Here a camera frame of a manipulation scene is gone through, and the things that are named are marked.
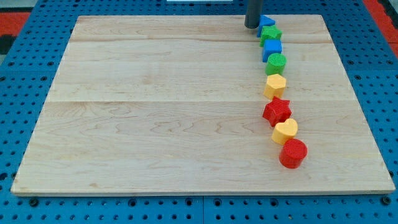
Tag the blue triangle block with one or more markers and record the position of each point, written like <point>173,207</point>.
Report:
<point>264,21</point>

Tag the light wooden board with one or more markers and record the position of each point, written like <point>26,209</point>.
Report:
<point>172,105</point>

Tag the red star block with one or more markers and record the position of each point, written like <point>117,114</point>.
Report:
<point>277,111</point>

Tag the yellow hexagon block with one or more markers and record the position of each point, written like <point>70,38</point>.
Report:
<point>275,86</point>

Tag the yellow heart block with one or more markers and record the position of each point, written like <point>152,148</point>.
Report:
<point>284,131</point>

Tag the green cylinder block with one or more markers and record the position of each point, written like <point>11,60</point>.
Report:
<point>275,64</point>

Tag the blue cube block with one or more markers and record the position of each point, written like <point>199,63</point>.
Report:
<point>271,47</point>

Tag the red cylinder block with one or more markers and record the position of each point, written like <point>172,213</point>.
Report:
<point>293,153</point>

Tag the green star block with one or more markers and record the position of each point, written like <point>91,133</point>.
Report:
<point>269,33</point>

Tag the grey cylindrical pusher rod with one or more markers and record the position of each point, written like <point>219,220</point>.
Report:
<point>253,14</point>

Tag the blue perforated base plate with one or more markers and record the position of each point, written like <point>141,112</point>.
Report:
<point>31,63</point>

